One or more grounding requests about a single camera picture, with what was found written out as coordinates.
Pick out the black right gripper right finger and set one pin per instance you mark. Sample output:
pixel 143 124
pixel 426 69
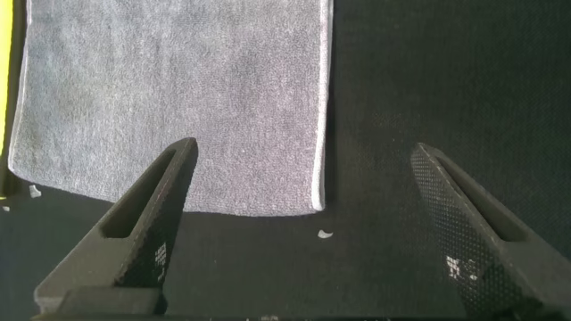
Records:
pixel 482 249

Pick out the yellow towel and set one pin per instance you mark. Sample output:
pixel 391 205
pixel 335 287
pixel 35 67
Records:
pixel 4 44

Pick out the grey towel with orange marks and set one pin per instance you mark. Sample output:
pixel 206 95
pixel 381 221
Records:
pixel 178 80

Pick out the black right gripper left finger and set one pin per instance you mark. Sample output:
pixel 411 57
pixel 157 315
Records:
pixel 134 249

